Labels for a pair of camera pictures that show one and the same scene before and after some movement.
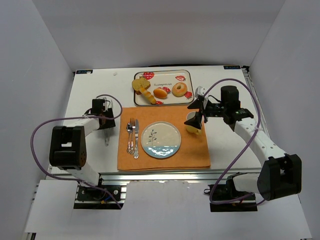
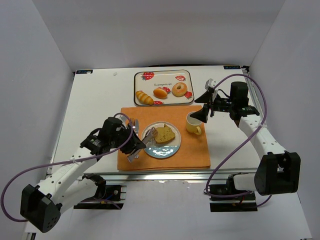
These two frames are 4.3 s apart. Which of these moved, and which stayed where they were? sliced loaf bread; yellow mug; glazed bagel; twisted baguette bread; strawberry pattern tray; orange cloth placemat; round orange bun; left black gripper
Moved: sliced loaf bread; twisted baguette bread; left black gripper
Stayed: orange cloth placemat; round orange bun; glazed bagel; yellow mug; strawberry pattern tray
